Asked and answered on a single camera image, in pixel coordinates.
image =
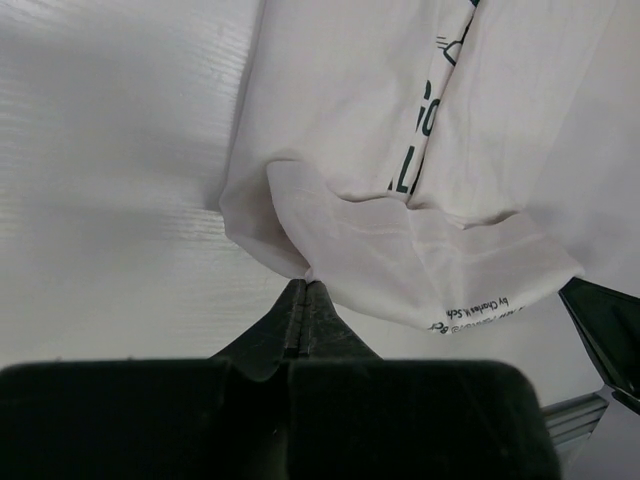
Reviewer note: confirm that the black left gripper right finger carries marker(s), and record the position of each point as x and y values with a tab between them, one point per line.
324	334

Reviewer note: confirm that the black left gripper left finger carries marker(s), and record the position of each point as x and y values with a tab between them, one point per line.
253	437

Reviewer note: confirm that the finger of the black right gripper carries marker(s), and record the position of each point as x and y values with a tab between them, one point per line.
608	324

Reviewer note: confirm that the white and green t-shirt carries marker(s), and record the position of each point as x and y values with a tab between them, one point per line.
389	149

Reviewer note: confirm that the aluminium mounting rail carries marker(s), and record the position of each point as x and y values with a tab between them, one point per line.
575	418

